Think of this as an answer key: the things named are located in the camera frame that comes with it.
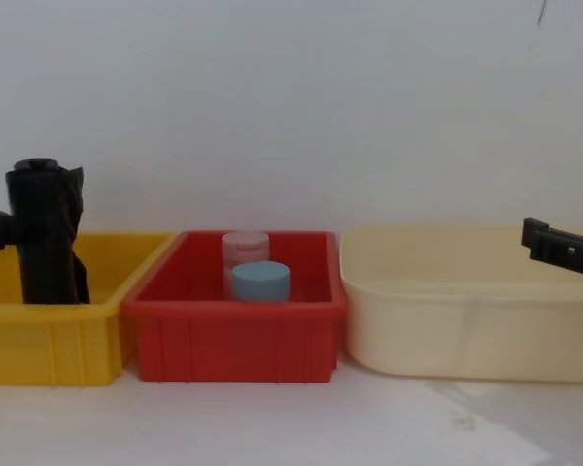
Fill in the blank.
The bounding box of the black plastic bag roll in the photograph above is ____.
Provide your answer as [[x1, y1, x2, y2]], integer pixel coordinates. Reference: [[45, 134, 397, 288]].
[[4, 157, 91, 307]]

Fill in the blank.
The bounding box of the yellow plastic bin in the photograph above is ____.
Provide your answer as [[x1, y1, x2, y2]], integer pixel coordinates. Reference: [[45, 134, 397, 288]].
[[0, 232, 179, 388]]

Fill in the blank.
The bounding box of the cream plastic basin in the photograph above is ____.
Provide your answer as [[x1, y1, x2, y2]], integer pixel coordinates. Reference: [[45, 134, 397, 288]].
[[339, 223, 583, 384]]

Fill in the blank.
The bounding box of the clear jar with pink lid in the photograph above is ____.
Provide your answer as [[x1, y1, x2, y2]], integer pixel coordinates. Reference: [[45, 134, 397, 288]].
[[221, 230, 271, 288]]

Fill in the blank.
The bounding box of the red plastic bin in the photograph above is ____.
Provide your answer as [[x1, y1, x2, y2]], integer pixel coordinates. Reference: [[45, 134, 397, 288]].
[[120, 229, 348, 385]]

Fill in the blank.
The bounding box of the clear jar with blue lid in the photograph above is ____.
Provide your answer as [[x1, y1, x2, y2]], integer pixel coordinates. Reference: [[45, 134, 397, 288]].
[[228, 261, 292, 305]]

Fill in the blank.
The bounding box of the white table cloth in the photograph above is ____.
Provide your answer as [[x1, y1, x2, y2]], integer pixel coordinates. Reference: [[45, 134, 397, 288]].
[[0, 358, 583, 466]]

